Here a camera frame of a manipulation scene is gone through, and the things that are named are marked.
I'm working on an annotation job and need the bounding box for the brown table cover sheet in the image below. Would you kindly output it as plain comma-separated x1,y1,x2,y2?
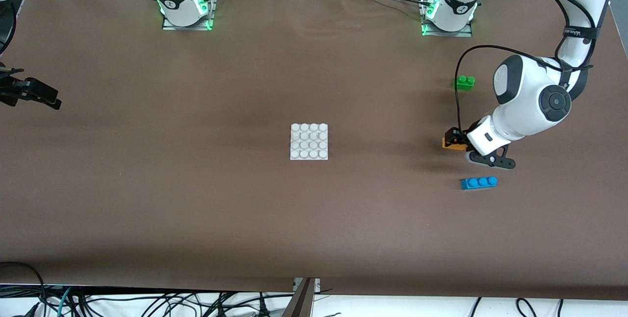
0,0,628,303

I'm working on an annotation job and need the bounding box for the blue three-stud block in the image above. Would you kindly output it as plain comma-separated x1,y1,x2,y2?
460,176,498,191

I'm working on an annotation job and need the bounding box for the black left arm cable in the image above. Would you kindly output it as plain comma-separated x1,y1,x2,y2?
454,0,597,133

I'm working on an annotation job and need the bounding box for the yellow two-stud block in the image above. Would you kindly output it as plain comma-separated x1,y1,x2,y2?
442,136,469,152

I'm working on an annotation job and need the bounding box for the teal cable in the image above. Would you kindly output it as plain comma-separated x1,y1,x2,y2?
58,288,72,317

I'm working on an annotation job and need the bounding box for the brown table leg post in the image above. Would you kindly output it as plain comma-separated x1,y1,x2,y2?
281,278,314,317

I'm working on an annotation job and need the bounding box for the white studded base plate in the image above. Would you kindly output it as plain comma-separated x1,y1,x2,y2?
289,123,329,161

